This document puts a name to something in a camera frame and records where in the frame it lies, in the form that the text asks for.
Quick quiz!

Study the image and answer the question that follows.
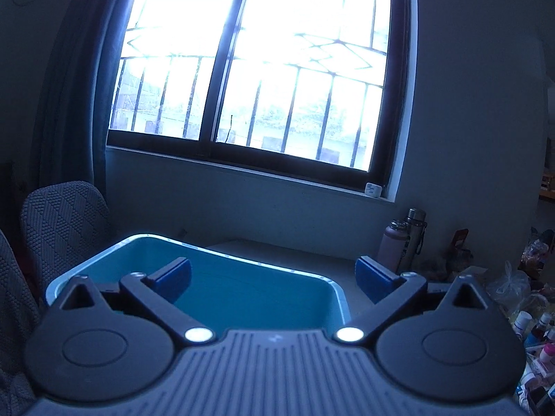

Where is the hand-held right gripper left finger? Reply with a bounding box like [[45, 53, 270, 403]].
[[57, 257, 216, 348]]

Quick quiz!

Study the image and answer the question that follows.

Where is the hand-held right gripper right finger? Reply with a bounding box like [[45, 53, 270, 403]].
[[332, 255, 497, 348]]

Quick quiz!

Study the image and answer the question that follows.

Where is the pink water bottle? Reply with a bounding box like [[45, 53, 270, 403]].
[[378, 219, 411, 275]]

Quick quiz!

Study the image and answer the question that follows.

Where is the steel thermos flask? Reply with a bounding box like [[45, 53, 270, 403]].
[[398, 208, 428, 273]]

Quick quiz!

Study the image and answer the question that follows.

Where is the teal plastic storage bin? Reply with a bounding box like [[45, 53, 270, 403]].
[[45, 233, 351, 342]]

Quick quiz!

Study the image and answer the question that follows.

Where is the white desk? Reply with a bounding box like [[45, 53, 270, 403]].
[[204, 237, 393, 305]]

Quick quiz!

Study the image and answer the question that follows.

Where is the grey quilted chair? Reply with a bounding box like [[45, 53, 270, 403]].
[[20, 181, 114, 297], [0, 229, 44, 416]]

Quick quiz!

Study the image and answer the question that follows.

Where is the clear plastic bag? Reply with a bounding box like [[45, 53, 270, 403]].
[[486, 261, 532, 308]]

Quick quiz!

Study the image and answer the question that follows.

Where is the red sauce bottle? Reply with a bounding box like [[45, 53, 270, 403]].
[[530, 312, 553, 347]]

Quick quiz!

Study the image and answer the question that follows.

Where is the dark curtain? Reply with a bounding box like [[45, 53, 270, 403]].
[[29, 0, 150, 191]]

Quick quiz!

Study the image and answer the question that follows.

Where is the window with metal bars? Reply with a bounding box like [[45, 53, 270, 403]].
[[92, 0, 418, 202]]

